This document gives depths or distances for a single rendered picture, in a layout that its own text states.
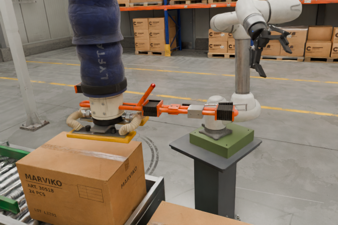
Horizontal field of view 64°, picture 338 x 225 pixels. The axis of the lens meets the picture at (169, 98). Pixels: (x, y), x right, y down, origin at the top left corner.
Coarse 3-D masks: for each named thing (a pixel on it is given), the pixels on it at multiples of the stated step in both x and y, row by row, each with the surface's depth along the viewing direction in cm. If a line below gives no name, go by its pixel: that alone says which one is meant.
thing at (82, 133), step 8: (88, 128) 136; (112, 128) 133; (72, 136) 136; (80, 136) 134; (88, 136) 133; (96, 136) 132; (104, 136) 132; (112, 136) 131; (120, 136) 130; (128, 136) 131
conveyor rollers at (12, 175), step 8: (0, 160) 235; (8, 160) 233; (16, 160) 231; (0, 168) 225; (8, 168) 223; (16, 168) 220; (0, 176) 210; (8, 176) 213; (16, 176) 210; (0, 184) 200; (8, 184) 204; (16, 184) 201; (0, 192) 192; (8, 192) 194; (16, 192) 191; (16, 200) 183; (24, 200) 186; (0, 208) 180; (24, 208) 176; (8, 216) 169; (16, 216) 171; (24, 216) 168; (32, 224) 162; (48, 224) 162
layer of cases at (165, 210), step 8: (160, 208) 170; (168, 208) 169; (176, 208) 169; (184, 208) 169; (192, 208) 168; (152, 216) 164; (160, 216) 163; (168, 216) 163; (176, 216) 163; (184, 216) 162; (192, 216) 162; (200, 216) 162; (208, 216) 162; (216, 216) 161; (152, 224) 158; (160, 224) 158; (168, 224) 157; (176, 224) 157; (184, 224) 157; (192, 224) 156; (200, 224) 156; (208, 224) 156; (216, 224) 156; (224, 224) 155; (232, 224) 155; (240, 224) 155; (248, 224) 154
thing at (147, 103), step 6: (144, 102) 133; (150, 102) 136; (156, 102) 136; (162, 102) 135; (144, 108) 130; (150, 108) 129; (156, 108) 129; (144, 114) 131; (150, 114) 130; (156, 114) 130
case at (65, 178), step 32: (32, 160) 154; (64, 160) 152; (96, 160) 151; (128, 160) 153; (32, 192) 157; (64, 192) 147; (96, 192) 139; (128, 192) 156; (64, 224) 157; (96, 224) 148
